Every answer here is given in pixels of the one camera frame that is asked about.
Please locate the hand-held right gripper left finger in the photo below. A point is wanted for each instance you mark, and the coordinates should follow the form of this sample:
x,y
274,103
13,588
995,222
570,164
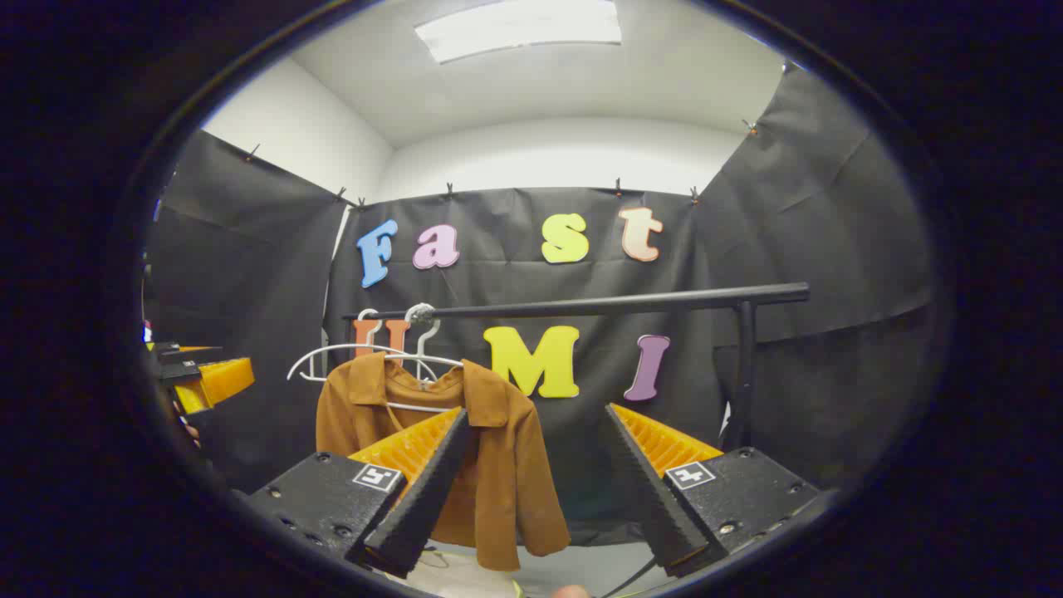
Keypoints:
x,y
432,490

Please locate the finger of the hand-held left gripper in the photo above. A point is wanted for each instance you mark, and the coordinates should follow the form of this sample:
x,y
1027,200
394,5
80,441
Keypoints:
x,y
224,380

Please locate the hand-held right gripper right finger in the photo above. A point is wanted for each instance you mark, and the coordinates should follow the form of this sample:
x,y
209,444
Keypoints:
x,y
652,498

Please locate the brown shirt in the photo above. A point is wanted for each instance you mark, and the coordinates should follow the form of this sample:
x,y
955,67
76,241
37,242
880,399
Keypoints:
x,y
507,465

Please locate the white hanger with taped hook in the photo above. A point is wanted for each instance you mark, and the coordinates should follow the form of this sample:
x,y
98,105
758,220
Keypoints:
x,y
445,360

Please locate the empty white clothes hanger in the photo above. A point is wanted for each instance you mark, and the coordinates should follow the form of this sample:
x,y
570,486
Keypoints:
x,y
328,350

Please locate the black clothes rack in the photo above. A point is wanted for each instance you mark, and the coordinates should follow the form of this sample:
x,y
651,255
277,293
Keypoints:
x,y
623,304

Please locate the black backdrop cloth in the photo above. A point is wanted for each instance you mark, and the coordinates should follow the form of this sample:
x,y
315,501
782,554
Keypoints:
x,y
249,274

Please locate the row of backdrop clips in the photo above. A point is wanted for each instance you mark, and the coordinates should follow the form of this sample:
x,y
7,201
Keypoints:
x,y
618,188

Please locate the ceiling light panel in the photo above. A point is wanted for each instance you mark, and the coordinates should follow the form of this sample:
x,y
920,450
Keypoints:
x,y
515,29

